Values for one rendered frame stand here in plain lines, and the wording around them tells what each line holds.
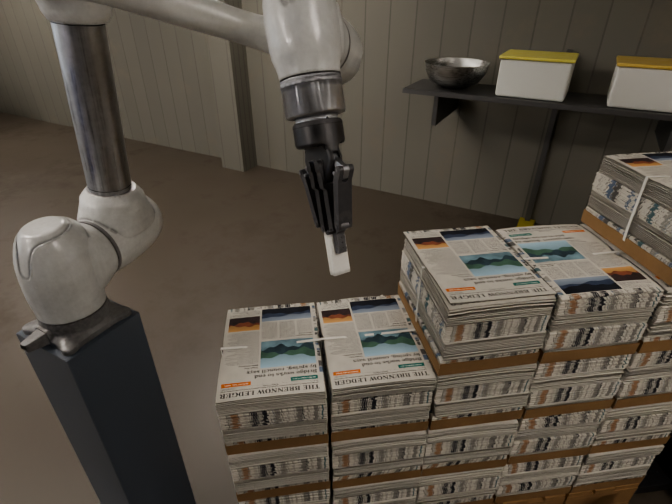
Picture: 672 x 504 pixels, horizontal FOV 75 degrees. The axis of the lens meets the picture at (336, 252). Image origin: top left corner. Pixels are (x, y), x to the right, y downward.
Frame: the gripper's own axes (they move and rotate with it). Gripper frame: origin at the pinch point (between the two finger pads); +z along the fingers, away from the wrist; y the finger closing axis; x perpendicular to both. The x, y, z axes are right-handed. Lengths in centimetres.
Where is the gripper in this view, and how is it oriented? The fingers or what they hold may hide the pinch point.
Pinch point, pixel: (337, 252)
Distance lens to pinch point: 69.1
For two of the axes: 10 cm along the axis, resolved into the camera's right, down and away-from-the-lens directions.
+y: -5.1, -1.2, 8.5
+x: -8.5, 2.4, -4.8
